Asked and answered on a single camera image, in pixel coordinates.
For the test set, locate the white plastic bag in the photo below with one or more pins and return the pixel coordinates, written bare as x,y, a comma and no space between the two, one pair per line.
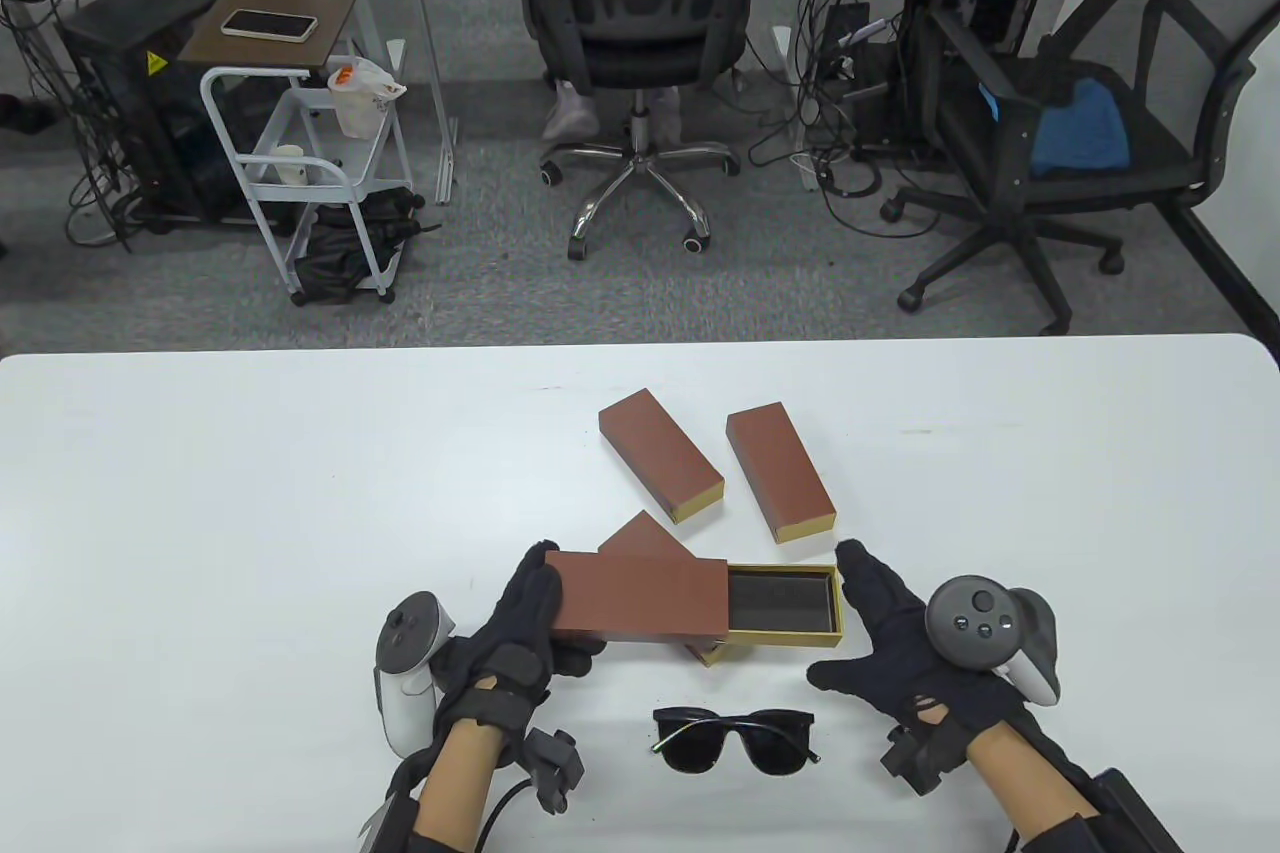
355,98

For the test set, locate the white cup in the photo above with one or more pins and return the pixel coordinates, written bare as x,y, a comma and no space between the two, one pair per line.
291,165

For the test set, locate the person's right forearm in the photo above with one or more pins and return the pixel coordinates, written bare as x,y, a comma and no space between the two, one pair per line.
1030,783

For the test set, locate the grey white handheld controller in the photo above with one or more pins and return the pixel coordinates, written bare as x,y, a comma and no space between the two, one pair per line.
405,638
975,623

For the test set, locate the aluminium frame post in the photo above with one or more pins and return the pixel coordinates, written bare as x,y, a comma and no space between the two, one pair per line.
420,43

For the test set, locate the black mesh armchair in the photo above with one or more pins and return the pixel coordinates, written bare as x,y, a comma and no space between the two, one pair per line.
1160,143

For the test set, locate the black bag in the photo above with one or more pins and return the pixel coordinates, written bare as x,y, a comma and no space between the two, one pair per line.
335,253

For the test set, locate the black office chair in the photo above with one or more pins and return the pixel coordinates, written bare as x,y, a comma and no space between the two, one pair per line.
640,43

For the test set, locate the person's left forearm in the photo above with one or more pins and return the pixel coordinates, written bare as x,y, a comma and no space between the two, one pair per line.
455,773

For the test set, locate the brown storage box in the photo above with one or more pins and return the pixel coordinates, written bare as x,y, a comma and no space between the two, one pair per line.
780,468
640,593
645,538
655,448

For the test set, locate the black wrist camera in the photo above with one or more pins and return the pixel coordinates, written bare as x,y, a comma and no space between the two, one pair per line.
555,768
920,763

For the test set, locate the person's left hand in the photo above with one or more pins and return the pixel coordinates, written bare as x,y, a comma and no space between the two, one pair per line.
510,643

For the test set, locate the white smartphone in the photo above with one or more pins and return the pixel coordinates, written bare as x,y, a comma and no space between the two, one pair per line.
268,25

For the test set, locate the black computer cabinet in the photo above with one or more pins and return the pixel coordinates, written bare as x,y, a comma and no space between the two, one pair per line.
130,93

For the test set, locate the white rolling cart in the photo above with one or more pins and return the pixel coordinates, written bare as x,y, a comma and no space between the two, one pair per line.
300,123

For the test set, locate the black sunglasses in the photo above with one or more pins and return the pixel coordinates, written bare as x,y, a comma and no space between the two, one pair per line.
775,743

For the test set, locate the black computer tower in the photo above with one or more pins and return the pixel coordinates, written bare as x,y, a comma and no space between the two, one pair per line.
860,83

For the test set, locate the blue seat cushion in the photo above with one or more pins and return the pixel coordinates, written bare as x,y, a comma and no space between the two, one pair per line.
1080,128

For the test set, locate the person's right hand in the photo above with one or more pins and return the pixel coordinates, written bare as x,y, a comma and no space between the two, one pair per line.
900,663

